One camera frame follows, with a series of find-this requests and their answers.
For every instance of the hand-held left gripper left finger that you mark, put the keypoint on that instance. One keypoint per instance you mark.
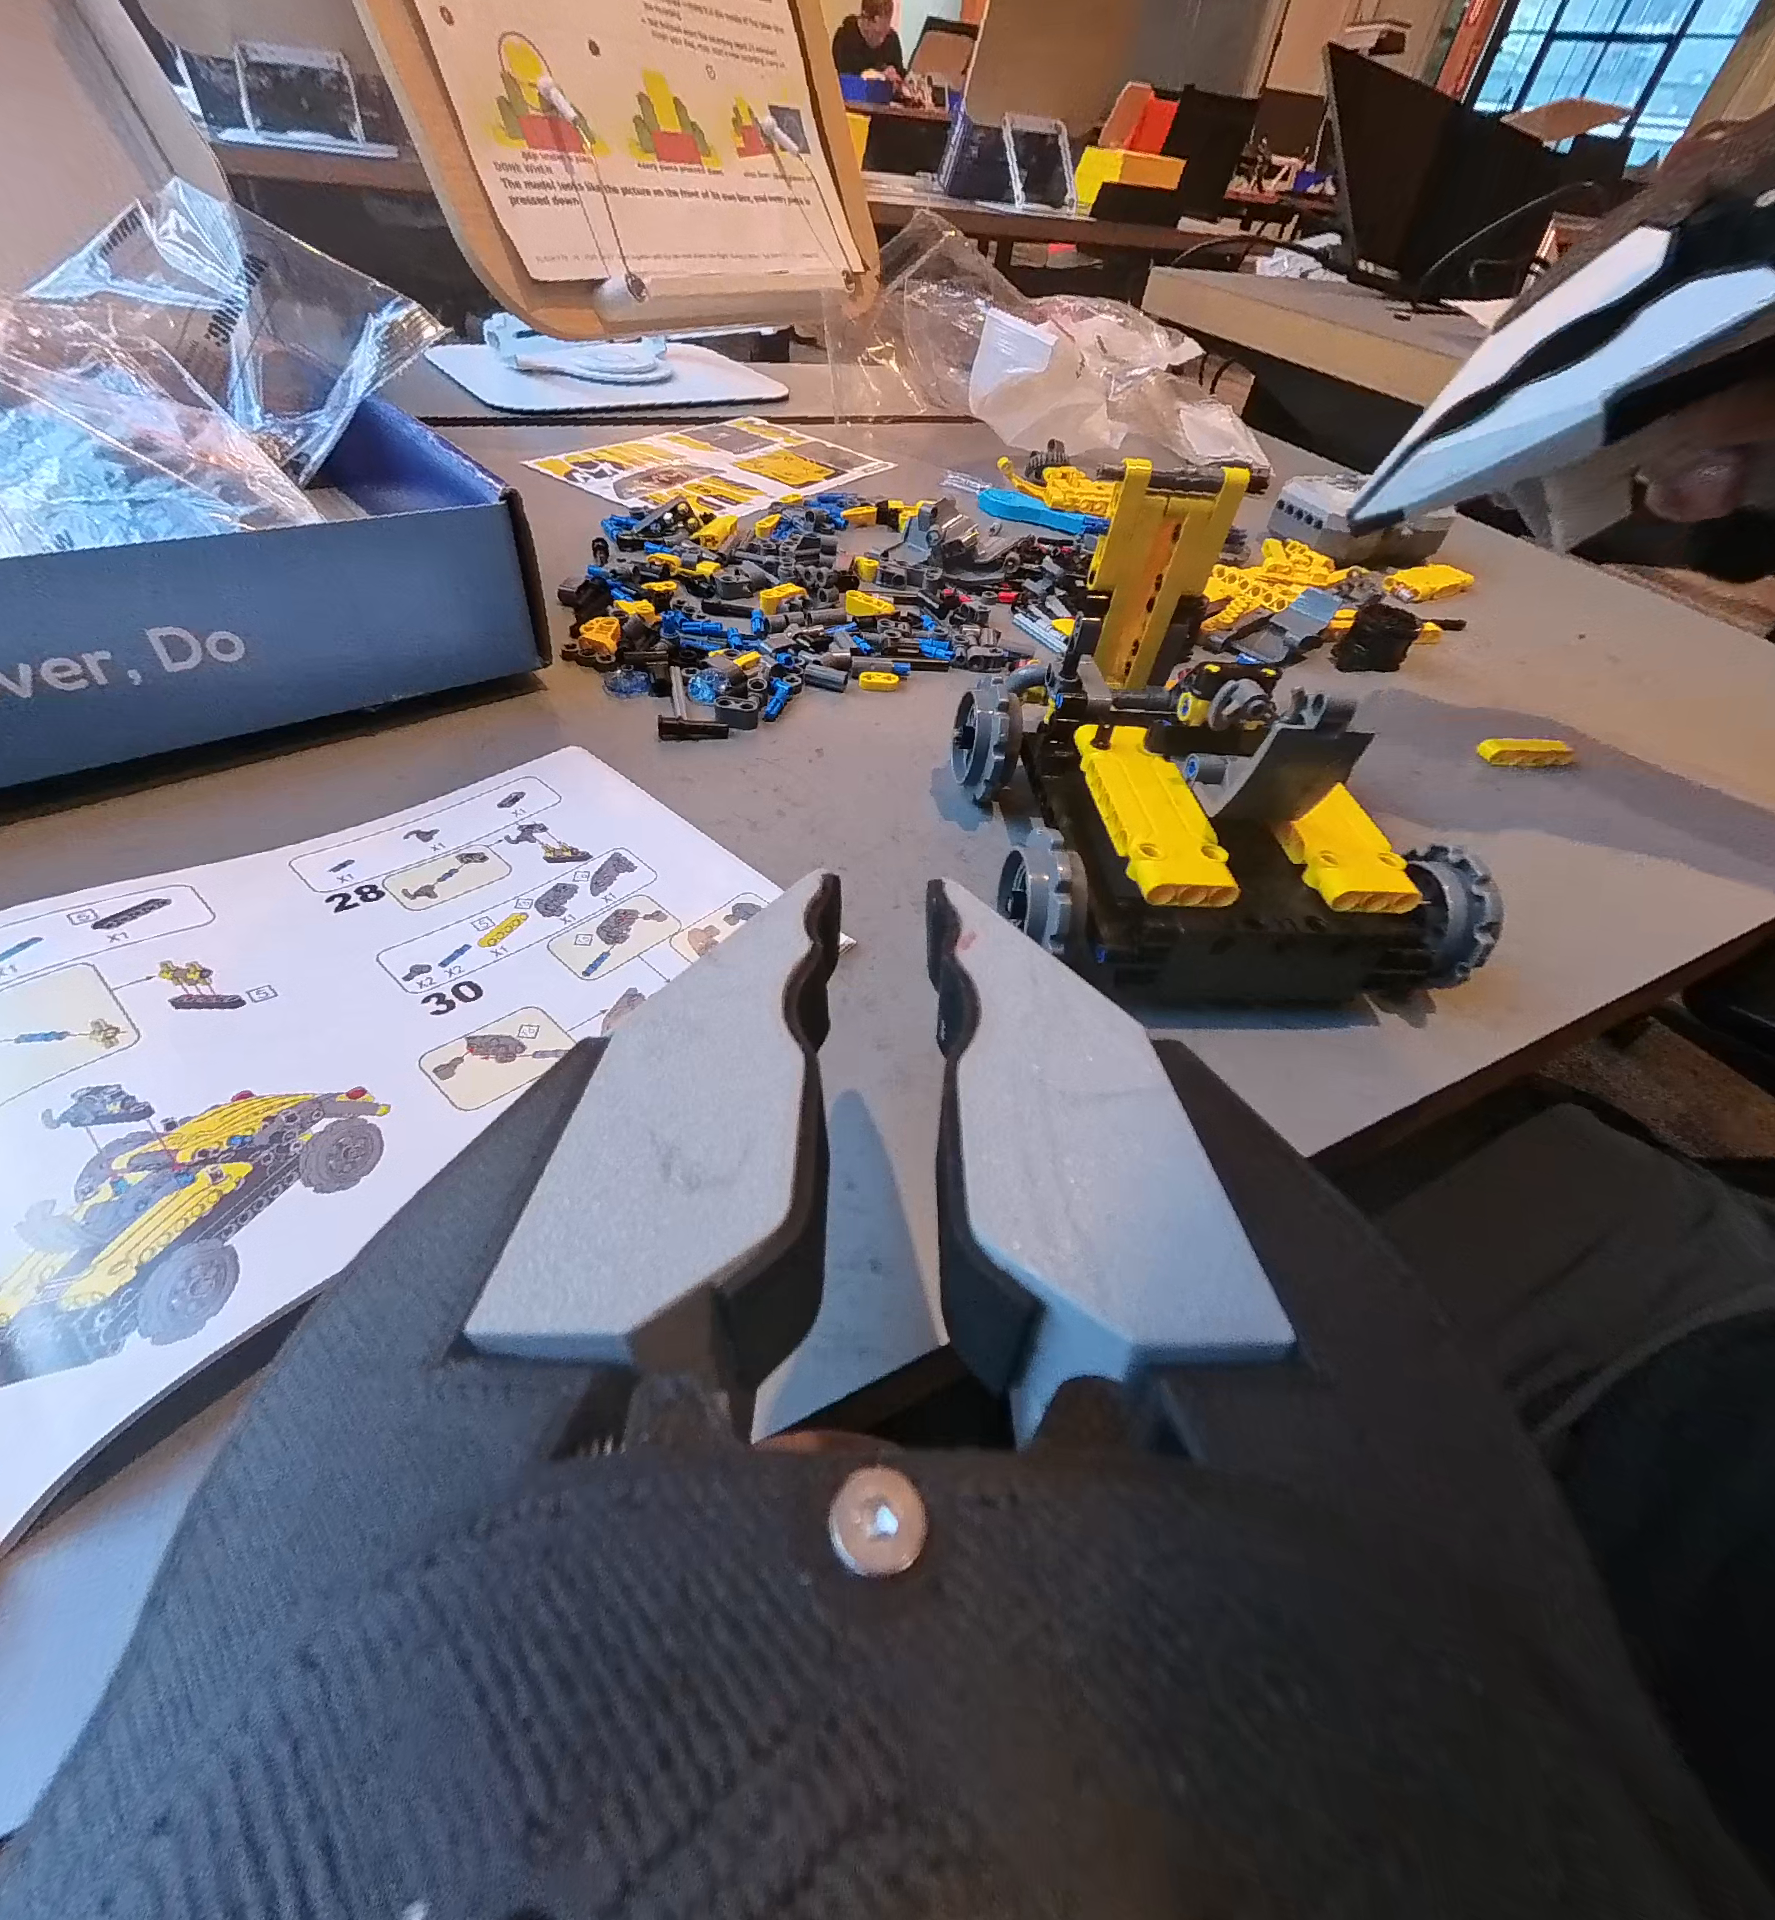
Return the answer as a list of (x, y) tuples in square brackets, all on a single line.
[(647, 1185)]

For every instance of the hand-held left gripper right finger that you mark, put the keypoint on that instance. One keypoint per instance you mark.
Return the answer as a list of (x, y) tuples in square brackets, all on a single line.
[(1112, 1185)]

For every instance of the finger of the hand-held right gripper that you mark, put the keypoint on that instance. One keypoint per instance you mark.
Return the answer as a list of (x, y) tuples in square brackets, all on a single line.
[(1517, 338), (1577, 404)]

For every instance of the short yellow holed beam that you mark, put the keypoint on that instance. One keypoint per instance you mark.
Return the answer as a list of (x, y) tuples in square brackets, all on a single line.
[(1525, 752)]

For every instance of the yellow toy vehicle assembly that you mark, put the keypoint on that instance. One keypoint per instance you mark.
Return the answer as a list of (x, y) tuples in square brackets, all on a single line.
[(1149, 817)]

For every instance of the grey desk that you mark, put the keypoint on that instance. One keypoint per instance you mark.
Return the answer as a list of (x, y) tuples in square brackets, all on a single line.
[(1577, 871)]

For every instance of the person's right hand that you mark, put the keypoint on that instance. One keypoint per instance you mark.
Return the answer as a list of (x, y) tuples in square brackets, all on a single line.
[(1712, 481)]

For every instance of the window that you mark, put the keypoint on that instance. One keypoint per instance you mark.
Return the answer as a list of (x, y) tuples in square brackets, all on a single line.
[(1592, 59)]

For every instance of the yellow motor block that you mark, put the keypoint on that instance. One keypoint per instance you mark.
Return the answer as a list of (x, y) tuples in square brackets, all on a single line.
[(1431, 580)]

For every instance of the yellow edged table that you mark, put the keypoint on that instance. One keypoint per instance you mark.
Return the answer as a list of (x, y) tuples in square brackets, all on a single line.
[(1260, 308)]

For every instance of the grey battery box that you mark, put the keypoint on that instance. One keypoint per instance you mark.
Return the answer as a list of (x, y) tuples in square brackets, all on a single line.
[(1298, 510)]

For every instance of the black spoked wheel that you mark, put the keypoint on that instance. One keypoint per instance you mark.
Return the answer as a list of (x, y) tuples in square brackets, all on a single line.
[(1375, 636)]

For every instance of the pile of yellow building pieces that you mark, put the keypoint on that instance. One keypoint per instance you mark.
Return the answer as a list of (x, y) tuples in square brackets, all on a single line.
[(1277, 570)]

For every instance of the grey digger bucket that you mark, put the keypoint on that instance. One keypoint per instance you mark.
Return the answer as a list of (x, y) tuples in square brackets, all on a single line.
[(1303, 616)]

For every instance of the yellow bin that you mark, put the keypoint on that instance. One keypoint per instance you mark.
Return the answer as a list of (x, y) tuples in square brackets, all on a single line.
[(1127, 168)]

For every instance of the orange bin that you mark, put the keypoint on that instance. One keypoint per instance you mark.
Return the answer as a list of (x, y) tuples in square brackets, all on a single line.
[(1138, 117)]

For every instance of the person's leg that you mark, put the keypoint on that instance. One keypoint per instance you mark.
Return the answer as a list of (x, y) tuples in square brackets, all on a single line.
[(1577, 1246)]

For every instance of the white paper booklet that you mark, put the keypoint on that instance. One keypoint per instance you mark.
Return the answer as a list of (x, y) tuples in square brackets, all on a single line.
[(227, 958)]

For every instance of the long brown table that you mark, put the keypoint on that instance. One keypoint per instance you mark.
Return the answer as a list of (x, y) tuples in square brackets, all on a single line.
[(1037, 228)]

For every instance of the light blue panel piece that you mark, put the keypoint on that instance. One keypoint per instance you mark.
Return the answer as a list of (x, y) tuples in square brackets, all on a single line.
[(1029, 506)]

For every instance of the clear acrylic stand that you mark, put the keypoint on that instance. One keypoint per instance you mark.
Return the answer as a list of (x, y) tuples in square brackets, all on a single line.
[(1009, 165)]

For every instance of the pile of mixed small pieces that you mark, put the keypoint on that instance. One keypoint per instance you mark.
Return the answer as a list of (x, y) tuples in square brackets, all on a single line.
[(736, 601)]

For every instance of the dark blue cardboard kit box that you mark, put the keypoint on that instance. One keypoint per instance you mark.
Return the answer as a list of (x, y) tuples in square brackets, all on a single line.
[(378, 601)]

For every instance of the white flat device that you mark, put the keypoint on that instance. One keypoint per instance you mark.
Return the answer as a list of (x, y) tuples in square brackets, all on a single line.
[(706, 381)]

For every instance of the pale wooden sign stand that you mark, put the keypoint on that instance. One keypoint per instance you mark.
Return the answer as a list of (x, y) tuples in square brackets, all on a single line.
[(556, 319)]

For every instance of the printed notice sheet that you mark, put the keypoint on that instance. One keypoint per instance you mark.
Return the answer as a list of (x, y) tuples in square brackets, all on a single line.
[(647, 74)]

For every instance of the crumpled clear plastic bags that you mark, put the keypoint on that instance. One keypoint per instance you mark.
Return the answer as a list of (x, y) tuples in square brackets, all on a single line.
[(108, 404)]

